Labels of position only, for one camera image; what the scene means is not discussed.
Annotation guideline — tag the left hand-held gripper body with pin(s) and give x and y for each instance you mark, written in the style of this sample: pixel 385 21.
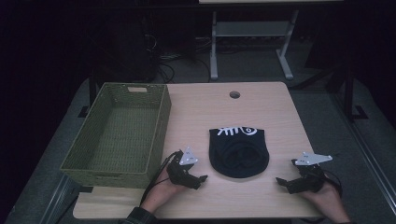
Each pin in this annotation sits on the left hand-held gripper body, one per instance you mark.
pixel 181 169

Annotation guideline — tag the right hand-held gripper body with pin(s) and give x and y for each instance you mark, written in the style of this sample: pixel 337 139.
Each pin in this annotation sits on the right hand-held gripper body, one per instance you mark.
pixel 306 175

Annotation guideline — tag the black knit beanie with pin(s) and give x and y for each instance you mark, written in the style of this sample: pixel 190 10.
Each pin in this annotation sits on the black knit beanie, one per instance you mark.
pixel 238 158

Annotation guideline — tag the person's left hand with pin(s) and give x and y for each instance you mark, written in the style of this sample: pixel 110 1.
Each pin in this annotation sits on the person's left hand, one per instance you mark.
pixel 162 193

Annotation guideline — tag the dark sleeve cuff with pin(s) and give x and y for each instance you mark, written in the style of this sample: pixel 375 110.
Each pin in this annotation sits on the dark sleeve cuff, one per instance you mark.
pixel 140 216

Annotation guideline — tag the green woven basket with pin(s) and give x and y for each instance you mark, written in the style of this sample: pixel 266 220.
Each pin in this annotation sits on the green woven basket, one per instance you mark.
pixel 124 133

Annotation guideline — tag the black metal stand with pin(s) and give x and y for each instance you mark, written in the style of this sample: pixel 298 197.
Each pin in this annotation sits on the black metal stand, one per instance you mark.
pixel 345 90

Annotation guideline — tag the white metal stand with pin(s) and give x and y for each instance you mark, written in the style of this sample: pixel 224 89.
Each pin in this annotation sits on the white metal stand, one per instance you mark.
pixel 252 40

